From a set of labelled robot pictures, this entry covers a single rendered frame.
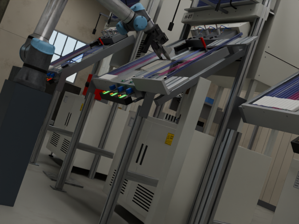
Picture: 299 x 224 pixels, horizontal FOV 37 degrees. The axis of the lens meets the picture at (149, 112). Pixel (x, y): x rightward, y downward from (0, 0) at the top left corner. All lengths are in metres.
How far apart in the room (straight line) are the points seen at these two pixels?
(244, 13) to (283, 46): 0.30
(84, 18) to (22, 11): 1.63
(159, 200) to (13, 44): 9.68
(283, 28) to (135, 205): 1.31
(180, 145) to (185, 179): 0.48
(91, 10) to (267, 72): 9.80
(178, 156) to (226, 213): 0.76
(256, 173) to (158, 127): 0.63
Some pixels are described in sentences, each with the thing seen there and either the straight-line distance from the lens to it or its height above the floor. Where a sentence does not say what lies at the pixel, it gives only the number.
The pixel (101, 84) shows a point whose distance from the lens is 2.71.
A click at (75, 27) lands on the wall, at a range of 11.98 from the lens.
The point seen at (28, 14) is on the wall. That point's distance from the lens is 11.53.
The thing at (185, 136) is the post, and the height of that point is 0.57.
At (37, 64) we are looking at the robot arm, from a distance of 2.15.
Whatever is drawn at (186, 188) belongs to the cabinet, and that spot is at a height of 0.31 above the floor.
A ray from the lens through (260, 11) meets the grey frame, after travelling 2.55.
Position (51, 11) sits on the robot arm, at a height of 0.94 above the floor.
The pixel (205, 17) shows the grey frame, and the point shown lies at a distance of 2.93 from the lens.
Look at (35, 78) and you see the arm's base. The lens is 2.14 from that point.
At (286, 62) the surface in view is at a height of 1.17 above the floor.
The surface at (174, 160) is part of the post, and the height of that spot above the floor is 0.45.
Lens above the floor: 0.56
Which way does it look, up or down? 2 degrees up
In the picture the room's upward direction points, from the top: 19 degrees clockwise
